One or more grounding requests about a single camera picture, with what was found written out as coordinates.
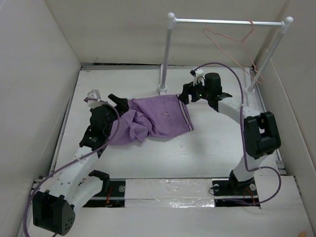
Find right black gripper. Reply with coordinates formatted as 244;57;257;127
177;77;210;105

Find purple trousers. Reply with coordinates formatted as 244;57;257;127
110;94;194;146

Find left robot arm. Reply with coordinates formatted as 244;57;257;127
29;94;129;236

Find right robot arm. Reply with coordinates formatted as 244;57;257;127
178;69;281;195

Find white clothes rack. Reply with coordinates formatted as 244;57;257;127
157;12;294;97

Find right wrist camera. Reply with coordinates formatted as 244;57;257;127
190;69;204;86

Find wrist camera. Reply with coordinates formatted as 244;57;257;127
87;89;102;108
190;69;204;86

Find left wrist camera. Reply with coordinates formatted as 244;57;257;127
87;89;102;108

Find pink wire hanger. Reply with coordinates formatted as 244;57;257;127
202;20;264;83

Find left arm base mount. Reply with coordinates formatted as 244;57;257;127
84;170;126;208

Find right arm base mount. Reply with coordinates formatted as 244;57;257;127
208;172;260;207

